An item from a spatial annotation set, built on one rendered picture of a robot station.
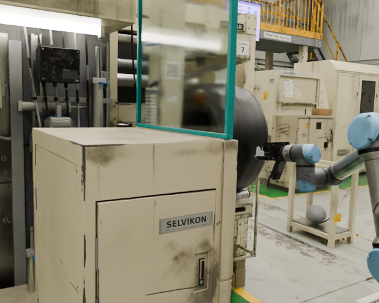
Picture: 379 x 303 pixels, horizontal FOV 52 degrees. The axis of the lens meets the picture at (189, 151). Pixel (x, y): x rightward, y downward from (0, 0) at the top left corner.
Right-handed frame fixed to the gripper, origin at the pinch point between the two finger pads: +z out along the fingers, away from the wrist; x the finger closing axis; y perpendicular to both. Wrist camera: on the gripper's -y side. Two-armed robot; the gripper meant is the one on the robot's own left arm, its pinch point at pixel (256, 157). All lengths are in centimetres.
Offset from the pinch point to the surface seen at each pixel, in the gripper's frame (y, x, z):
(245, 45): 65, -29, 40
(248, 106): 24.5, 0.5, 3.6
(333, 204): -56, -191, 108
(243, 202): -23.4, -4.0, 15.2
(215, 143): 8, 68, -62
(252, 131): 12.3, 2.2, -0.3
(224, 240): -18, 64, -60
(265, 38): 242, -498, 520
